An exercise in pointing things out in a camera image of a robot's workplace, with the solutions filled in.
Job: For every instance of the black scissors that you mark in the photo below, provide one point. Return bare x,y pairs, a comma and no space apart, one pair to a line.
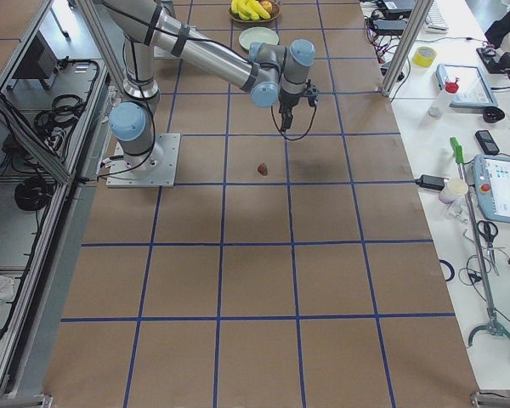
489,231

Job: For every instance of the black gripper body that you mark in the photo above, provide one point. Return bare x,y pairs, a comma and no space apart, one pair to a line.
287,101

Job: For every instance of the pale green plate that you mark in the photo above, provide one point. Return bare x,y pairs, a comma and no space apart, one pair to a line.
257,34

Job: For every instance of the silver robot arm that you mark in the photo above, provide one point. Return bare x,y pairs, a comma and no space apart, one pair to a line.
270,73
132,121

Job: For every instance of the near teach pendant tablet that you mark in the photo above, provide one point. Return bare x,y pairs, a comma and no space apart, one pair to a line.
491,176

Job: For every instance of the yellow tape roll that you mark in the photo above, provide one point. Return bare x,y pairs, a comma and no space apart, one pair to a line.
424,56

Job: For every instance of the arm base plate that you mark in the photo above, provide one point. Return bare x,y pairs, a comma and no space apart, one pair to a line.
159,170

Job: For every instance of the far teach pendant tablet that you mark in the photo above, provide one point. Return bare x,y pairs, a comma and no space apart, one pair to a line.
474,91

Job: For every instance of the paper cup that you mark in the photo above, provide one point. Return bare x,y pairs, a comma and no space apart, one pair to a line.
454,189

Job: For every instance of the yellow banana bunch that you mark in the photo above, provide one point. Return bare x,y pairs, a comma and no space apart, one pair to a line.
248,10

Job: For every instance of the teach pendant tablet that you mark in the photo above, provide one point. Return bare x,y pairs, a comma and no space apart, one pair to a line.
474,91
491,176

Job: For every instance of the black small bowl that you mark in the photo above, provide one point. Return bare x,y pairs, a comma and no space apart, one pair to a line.
493,114

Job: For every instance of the red apple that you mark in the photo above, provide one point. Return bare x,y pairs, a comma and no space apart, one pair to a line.
267,5

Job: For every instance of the black power adapter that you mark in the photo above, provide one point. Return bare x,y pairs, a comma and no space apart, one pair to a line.
430,182

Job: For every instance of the aluminium frame post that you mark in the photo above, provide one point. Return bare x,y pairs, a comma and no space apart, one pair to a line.
414,25

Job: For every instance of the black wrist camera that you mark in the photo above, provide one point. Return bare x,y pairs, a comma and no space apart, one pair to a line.
311,93

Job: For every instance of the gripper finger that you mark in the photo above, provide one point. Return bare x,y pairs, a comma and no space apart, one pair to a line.
286,120

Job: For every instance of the clear bottle red cap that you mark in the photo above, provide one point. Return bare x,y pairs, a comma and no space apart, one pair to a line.
444,99

